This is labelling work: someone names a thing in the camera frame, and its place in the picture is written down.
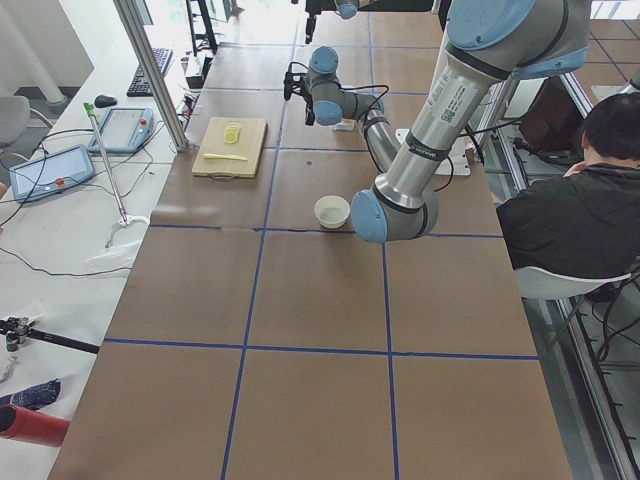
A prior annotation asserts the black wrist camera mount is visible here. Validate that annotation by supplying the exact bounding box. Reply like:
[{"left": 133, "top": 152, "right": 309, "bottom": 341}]
[{"left": 283, "top": 61, "right": 308, "bottom": 101}]

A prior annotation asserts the person in black jacket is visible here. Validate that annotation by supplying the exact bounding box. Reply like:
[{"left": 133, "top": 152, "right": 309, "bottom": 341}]
[{"left": 496, "top": 93, "right": 639, "bottom": 278}]

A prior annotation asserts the wooden cutting board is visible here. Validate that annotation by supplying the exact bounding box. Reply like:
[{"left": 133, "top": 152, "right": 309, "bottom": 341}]
[{"left": 191, "top": 117, "right": 267, "bottom": 178}]

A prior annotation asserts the white round bowl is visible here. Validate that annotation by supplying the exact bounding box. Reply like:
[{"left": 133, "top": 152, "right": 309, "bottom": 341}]
[{"left": 314, "top": 195, "right": 350, "bottom": 229}]

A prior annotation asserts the black tripod stand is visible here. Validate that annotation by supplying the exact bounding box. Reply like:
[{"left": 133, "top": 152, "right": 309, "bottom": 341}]
[{"left": 0, "top": 317, "right": 100, "bottom": 354}]

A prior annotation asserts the red cylinder bottle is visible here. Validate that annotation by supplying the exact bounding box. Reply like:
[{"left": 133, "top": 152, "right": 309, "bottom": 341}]
[{"left": 1, "top": 404, "right": 70, "bottom": 447}]

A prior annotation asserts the green tipped grabber stick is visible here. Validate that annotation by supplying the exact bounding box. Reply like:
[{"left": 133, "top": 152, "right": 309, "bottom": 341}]
[{"left": 83, "top": 102, "right": 150, "bottom": 249}]

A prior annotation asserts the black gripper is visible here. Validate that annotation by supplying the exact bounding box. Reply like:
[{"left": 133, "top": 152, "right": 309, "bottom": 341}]
[
  {"left": 305, "top": 0, "right": 322, "bottom": 30},
  {"left": 304, "top": 93, "right": 316, "bottom": 125}
]

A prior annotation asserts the aluminium frame post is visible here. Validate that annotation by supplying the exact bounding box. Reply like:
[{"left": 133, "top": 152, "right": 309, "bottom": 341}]
[{"left": 113, "top": 0, "right": 189, "bottom": 152}]

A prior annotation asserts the yellow plastic knife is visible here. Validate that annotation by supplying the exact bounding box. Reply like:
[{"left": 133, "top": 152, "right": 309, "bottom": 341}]
[{"left": 203, "top": 153, "right": 248, "bottom": 161}]

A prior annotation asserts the white chair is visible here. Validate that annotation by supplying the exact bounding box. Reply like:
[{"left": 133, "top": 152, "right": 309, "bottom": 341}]
[{"left": 514, "top": 266, "right": 631, "bottom": 300}]

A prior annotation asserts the black camera cable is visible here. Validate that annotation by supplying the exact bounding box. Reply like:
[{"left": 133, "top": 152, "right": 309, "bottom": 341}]
[{"left": 339, "top": 83, "right": 391, "bottom": 121}]

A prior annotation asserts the clear plastic egg box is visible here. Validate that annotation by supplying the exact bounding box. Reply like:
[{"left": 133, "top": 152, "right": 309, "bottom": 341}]
[{"left": 332, "top": 119, "right": 356, "bottom": 132}]

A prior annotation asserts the blue teach pendant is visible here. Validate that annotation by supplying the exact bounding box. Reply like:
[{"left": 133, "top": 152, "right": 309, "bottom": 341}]
[
  {"left": 97, "top": 107, "right": 154, "bottom": 155},
  {"left": 9, "top": 145, "right": 95, "bottom": 203}
]

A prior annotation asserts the black keyboard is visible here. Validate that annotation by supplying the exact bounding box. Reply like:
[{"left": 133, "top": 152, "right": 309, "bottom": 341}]
[{"left": 125, "top": 47, "right": 174, "bottom": 98}]

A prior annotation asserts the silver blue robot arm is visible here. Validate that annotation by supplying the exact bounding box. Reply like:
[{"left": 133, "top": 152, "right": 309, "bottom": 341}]
[{"left": 297, "top": 1, "right": 591, "bottom": 243}]

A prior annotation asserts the black computer mouse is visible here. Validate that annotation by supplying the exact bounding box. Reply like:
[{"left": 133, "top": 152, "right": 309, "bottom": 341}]
[{"left": 93, "top": 94, "right": 118, "bottom": 108}]

